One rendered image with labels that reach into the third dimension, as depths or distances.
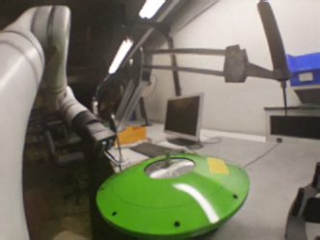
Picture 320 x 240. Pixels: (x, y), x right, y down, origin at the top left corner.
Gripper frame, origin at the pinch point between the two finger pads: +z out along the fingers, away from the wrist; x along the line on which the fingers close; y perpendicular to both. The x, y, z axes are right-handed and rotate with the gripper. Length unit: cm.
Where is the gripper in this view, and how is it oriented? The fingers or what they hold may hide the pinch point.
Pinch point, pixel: (120, 166)
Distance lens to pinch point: 42.4
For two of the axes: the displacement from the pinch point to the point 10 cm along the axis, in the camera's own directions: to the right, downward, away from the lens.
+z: 7.8, 5.0, -3.7
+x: 5.0, -1.6, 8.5
